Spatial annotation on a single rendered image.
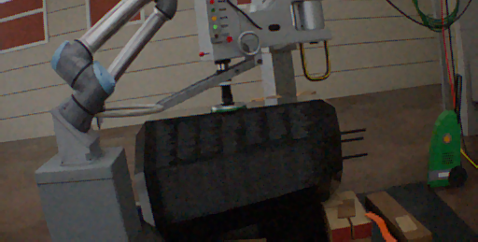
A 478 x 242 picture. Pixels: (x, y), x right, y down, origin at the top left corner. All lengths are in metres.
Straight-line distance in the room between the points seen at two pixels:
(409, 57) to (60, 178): 8.66
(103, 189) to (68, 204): 0.20
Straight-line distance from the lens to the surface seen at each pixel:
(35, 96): 9.84
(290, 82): 3.85
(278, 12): 3.08
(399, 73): 9.92
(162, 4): 2.41
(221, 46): 2.89
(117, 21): 2.29
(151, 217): 2.91
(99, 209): 2.09
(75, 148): 2.11
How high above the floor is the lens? 1.27
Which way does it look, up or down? 8 degrees down
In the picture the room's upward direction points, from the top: 7 degrees counter-clockwise
